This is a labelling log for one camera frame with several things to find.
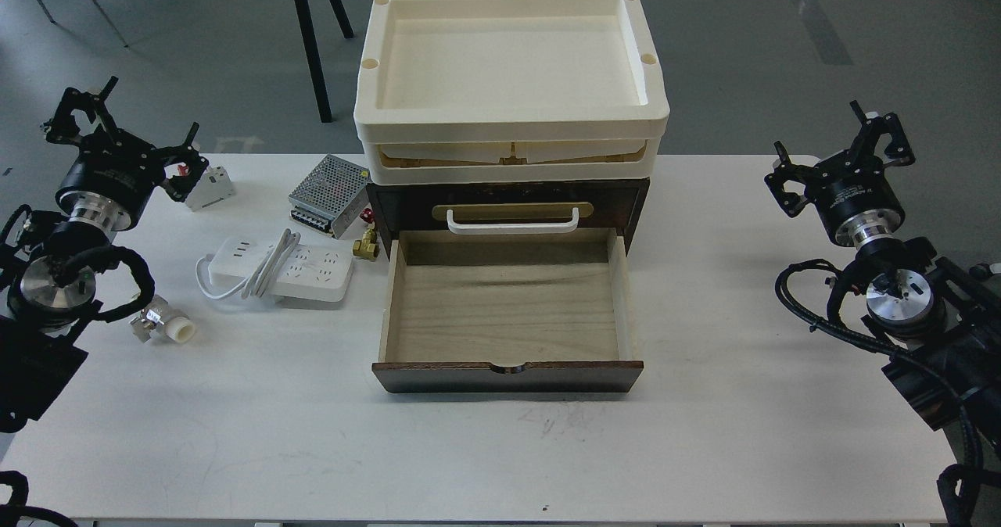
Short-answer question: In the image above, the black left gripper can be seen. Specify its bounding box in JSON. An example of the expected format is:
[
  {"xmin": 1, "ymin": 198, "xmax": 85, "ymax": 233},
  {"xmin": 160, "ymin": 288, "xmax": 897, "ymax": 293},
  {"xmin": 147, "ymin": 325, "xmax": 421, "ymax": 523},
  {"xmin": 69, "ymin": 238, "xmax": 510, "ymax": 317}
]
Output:
[{"xmin": 42, "ymin": 76, "xmax": 210, "ymax": 213}]

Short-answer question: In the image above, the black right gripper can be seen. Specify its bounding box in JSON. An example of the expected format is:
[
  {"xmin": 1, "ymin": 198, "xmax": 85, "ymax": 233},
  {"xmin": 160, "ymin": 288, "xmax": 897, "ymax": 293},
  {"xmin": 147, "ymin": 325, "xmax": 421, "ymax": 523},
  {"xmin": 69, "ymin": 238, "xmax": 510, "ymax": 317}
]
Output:
[{"xmin": 765, "ymin": 102, "xmax": 916, "ymax": 238}]

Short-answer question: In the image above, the white power strip with cable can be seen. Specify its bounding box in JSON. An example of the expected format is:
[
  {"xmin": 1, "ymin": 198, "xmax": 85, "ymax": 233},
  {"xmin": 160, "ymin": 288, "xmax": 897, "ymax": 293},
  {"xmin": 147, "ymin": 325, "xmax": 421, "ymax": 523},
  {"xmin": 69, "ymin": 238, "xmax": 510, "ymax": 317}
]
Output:
[{"xmin": 196, "ymin": 228, "xmax": 354, "ymax": 305}]

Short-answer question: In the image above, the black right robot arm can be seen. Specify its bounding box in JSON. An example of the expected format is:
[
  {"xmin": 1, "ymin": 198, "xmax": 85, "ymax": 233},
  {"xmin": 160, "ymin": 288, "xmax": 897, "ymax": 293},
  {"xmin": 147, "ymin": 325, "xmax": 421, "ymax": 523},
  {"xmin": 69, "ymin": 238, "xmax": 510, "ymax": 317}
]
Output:
[{"xmin": 764, "ymin": 102, "xmax": 1000, "ymax": 526}]

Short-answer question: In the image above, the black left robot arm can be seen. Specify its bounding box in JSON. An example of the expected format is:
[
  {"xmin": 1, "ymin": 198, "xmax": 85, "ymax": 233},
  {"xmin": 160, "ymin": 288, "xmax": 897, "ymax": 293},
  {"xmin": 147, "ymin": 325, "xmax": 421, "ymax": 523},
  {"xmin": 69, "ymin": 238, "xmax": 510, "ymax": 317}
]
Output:
[{"xmin": 1, "ymin": 76, "xmax": 210, "ymax": 434}]

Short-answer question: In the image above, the white circuit breaker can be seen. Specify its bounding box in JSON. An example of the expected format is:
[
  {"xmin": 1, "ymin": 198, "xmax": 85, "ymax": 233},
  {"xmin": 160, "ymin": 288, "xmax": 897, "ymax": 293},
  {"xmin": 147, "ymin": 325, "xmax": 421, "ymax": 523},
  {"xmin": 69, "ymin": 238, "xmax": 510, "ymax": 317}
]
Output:
[{"xmin": 185, "ymin": 166, "xmax": 236, "ymax": 211}]

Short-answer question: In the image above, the white plastic pipe fitting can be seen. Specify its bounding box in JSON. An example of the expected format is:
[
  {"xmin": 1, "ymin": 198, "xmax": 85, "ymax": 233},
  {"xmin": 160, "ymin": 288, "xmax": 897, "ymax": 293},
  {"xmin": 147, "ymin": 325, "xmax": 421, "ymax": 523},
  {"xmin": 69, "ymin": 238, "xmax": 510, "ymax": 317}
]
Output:
[{"xmin": 129, "ymin": 295, "xmax": 198, "ymax": 344}]

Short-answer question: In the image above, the metal mesh power supply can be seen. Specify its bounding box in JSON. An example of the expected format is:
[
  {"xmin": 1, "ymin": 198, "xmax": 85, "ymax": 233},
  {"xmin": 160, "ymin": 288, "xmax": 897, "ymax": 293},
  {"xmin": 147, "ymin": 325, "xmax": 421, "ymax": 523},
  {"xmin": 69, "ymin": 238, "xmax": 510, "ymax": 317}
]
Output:
[{"xmin": 289, "ymin": 154, "xmax": 371, "ymax": 239}]

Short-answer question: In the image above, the open wooden drawer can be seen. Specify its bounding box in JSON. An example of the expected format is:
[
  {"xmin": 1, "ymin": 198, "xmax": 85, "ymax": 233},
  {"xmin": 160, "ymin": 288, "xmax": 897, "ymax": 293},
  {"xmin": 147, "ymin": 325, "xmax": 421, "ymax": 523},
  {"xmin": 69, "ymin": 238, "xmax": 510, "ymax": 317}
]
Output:
[{"xmin": 371, "ymin": 228, "xmax": 644, "ymax": 394}]

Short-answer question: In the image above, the cream plastic stacked tray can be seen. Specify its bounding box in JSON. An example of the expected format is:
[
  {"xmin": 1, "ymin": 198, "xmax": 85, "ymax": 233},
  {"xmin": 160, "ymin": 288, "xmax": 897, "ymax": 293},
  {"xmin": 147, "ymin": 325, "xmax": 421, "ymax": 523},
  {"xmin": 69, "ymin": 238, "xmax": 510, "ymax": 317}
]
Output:
[{"xmin": 353, "ymin": 0, "xmax": 671, "ymax": 185}]

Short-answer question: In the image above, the brass valve red handle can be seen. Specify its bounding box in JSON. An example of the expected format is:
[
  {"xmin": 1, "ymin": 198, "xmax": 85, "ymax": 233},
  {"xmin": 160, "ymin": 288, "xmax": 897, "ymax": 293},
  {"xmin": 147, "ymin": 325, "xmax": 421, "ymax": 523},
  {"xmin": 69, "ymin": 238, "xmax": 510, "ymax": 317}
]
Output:
[{"xmin": 353, "ymin": 206, "xmax": 380, "ymax": 262}]

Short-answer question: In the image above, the white drawer handle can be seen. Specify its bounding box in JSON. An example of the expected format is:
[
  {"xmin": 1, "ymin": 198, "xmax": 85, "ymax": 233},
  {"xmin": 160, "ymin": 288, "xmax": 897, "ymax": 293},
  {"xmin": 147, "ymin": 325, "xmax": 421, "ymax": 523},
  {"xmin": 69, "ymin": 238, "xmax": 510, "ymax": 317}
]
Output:
[{"xmin": 445, "ymin": 206, "xmax": 581, "ymax": 236}]

